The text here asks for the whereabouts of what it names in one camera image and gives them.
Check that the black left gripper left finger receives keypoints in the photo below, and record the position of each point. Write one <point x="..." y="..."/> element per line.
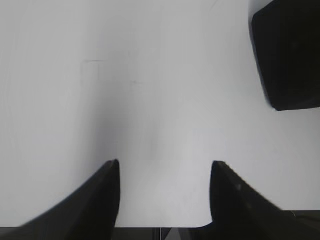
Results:
<point x="89" y="213"/>

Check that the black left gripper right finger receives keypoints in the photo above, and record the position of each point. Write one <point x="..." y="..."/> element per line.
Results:
<point x="241" y="213"/>

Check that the black canvas tote bag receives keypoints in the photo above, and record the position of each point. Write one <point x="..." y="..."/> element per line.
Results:
<point x="286" y="40"/>

